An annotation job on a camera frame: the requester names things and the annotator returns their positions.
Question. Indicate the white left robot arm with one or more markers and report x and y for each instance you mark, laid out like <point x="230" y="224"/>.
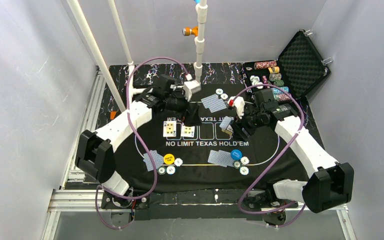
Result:
<point x="96" y="149"/>

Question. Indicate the green poker chip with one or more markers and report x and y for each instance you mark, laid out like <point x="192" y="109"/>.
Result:
<point x="237" y="164"/>
<point x="161" y="170"/>

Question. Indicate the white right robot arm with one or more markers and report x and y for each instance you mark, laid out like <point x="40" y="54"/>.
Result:
<point x="330" y="183"/>

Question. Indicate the white light-blue ten chip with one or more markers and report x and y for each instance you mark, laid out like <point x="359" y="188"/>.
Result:
<point x="244" y="170"/>

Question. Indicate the dark green chip row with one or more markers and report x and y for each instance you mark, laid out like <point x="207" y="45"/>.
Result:
<point x="276" y="79"/>

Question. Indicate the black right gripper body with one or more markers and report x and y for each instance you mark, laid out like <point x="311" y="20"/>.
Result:
<point x="243" y="120"/>

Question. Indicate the blue-backed playing card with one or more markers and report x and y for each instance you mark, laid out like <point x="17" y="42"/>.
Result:
<point x="147" y="159"/>
<point x="208" y="101"/>
<point x="225" y="158"/>
<point x="160" y="161"/>
<point x="215" y="158"/>
<point x="218" y="106"/>

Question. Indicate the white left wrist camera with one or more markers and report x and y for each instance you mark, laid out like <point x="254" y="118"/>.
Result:
<point x="191" y="87"/>

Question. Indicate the blue chip row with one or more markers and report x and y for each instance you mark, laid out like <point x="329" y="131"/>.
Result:
<point x="281" y="90"/>

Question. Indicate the red white chip row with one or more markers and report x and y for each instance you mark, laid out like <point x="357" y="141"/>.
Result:
<point x="265" y="64"/>

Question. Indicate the black poker chip case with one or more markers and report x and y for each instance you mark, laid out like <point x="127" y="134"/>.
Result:
<point x="301" y="66"/>

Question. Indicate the white blue poker chip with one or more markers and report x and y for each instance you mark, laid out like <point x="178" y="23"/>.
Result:
<point x="244" y="160"/>
<point x="178" y="162"/>
<point x="224" y="96"/>

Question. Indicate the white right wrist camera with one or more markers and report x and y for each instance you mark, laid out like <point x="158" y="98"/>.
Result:
<point x="238" y="104"/>

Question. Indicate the blue small blind button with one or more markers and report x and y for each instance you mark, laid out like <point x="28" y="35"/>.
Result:
<point x="236" y="154"/>

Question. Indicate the yellow big blind button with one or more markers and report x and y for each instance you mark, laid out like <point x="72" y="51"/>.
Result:
<point x="168" y="159"/>

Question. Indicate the orange clamp knob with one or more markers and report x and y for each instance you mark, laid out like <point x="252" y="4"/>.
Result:
<point x="190" y="31"/>

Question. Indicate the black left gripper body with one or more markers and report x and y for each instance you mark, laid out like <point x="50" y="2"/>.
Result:
<point x="185" y="103"/>

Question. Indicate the yellow chip row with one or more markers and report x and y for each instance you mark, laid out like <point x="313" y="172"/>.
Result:
<point x="274" y="70"/>

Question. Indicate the black poker felt mat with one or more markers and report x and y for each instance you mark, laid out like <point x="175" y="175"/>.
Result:
<point x="196" y="173"/>

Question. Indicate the green and pink chip row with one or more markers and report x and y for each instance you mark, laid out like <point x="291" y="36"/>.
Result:
<point x="282" y="98"/>

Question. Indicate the white chips in case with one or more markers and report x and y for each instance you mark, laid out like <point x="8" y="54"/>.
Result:
<point x="256" y="81"/>

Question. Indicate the blue playing card deck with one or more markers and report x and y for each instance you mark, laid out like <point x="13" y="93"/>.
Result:
<point x="225" y="125"/>

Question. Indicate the white PVC pipe frame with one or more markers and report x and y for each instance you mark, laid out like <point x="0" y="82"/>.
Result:
<point x="75" y="7"/>

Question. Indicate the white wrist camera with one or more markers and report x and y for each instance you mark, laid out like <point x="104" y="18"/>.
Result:
<point x="238" y="104"/>
<point x="191" y="87"/>

